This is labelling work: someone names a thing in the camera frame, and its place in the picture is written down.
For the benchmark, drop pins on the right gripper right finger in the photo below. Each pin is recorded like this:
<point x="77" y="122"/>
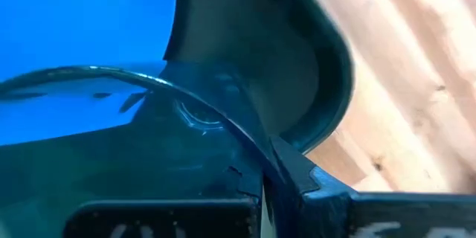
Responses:
<point x="334" y="212"/>

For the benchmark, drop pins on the dark green plastic tray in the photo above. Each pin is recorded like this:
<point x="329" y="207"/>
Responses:
<point x="253" y="26"/>

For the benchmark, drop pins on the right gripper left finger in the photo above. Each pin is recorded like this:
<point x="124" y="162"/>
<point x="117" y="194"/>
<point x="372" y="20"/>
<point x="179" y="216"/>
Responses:
<point x="160" y="219"/>

